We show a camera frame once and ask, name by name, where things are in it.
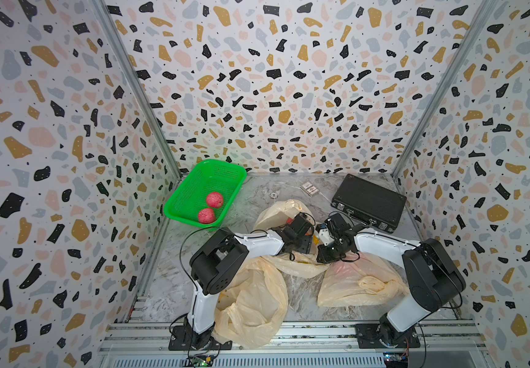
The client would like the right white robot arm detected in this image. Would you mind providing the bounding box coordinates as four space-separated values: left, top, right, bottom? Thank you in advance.
317 213 466 340

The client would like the black flat box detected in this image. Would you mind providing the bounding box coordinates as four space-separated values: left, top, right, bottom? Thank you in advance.
331 174 406 233

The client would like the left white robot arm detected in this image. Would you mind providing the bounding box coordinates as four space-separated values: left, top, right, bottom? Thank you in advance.
186 213 315 336

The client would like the beige plastic bag with apples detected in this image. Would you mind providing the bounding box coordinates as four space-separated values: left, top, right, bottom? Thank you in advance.
214 258 288 349

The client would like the red apple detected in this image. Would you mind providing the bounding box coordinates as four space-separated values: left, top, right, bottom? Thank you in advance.
206 192 224 209
197 207 216 224

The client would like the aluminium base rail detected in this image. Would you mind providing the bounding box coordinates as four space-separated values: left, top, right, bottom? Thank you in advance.
98 320 495 367

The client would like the small card box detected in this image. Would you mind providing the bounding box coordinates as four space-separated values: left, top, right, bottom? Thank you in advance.
299 182 319 197

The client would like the green plastic mesh basket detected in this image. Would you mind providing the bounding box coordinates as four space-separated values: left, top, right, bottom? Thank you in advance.
163 159 246 228

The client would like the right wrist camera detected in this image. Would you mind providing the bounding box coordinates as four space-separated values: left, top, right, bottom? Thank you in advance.
315 223 335 245

